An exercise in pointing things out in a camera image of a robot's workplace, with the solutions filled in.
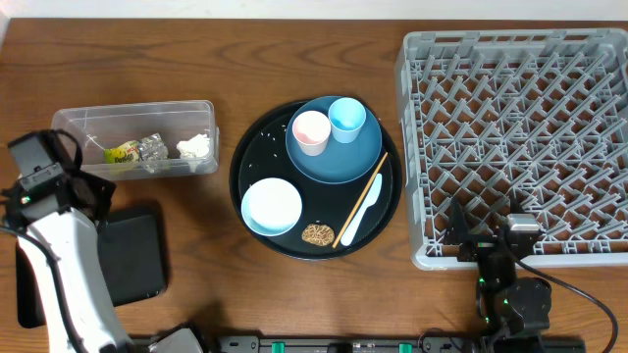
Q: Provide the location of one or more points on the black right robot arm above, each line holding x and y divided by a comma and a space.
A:
512, 306

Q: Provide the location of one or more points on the brown walnut cookie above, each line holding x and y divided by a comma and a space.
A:
317, 234

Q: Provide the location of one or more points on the light blue plastic knife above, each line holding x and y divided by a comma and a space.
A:
369, 200

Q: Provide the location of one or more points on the clear plastic bin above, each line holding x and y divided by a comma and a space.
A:
106, 127

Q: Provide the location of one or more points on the round black tray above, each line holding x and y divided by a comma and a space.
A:
262, 153

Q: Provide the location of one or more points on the black rail base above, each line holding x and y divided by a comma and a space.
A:
422, 344

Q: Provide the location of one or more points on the white napkin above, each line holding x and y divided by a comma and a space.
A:
196, 147

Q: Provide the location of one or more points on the black rectangular tray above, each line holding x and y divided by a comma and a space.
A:
133, 259

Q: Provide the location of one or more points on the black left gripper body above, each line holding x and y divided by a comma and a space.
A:
91, 191

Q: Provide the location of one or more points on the light blue bowl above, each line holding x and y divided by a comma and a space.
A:
271, 206

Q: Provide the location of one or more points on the yellow foil snack wrapper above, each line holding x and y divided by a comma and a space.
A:
150, 148

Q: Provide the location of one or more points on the light blue cup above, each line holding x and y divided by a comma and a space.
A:
347, 117

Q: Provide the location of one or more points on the grey dishwasher rack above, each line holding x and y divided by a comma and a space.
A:
534, 116

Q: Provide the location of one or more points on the pink cup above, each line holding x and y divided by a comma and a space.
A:
312, 131

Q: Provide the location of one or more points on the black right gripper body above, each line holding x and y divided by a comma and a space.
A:
478, 245

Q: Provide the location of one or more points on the dark blue plate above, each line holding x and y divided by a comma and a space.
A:
339, 162

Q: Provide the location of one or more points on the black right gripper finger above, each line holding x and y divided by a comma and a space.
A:
515, 207
457, 231

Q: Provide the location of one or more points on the wooden chopstick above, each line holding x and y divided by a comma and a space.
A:
360, 199

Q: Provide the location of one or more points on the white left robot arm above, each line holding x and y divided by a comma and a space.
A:
78, 309

